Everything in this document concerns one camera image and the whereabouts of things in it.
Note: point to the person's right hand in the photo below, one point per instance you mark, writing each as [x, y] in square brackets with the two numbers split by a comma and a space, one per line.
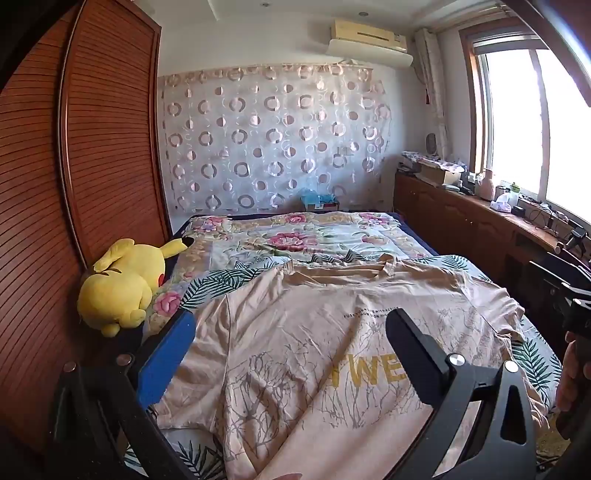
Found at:
[567, 378]

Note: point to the blue item at bed head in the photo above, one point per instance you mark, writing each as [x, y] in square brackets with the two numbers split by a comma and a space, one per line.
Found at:
[318, 199]

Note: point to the white window curtain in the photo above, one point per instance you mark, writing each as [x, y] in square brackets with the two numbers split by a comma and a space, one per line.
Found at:
[431, 83]

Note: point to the yellow plush toy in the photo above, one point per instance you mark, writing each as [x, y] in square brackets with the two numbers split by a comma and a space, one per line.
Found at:
[124, 281]

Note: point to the brown wooden wardrobe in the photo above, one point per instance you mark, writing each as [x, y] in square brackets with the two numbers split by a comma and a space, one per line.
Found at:
[92, 138]

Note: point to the long wooden cabinet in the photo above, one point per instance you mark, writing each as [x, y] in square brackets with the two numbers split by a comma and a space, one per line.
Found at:
[461, 217]

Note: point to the cream wall air conditioner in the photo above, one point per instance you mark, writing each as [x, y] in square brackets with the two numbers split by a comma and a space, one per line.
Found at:
[369, 41]

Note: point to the small oval mirror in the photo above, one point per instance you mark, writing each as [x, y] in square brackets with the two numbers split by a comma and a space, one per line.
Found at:
[431, 143]

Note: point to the floral blanket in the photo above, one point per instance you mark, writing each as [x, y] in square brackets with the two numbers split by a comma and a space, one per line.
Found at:
[286, 240]

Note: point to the pink bottle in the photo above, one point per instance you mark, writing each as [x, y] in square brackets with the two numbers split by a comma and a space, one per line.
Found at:
[485, 187]

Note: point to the beige printed T-shirt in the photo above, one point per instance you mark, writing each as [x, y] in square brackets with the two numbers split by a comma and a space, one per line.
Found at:
[300, 332]

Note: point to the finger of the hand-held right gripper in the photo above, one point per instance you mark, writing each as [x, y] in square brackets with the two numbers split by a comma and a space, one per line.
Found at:
[544, 273]

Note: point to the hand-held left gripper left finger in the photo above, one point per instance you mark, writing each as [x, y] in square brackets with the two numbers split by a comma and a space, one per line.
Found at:
[166, 355]

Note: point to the printed cloth bundle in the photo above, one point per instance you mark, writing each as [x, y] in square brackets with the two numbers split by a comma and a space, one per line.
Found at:
[415, 159]

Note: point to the tissue pack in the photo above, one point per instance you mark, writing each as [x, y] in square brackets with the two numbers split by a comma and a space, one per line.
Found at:
[503, 203]

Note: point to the plain cardboard box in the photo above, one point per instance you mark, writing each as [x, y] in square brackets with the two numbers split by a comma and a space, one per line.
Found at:
[438, 175]

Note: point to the circle-patterned wall curtain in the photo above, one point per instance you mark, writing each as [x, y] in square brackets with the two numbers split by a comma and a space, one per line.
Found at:
[277, 138]

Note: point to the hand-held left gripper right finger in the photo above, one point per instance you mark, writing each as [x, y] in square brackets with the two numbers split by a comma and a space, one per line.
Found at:
[415, 346]

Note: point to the leaf-print bedsheet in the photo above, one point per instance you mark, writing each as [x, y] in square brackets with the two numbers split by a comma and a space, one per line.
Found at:
[203, 290]

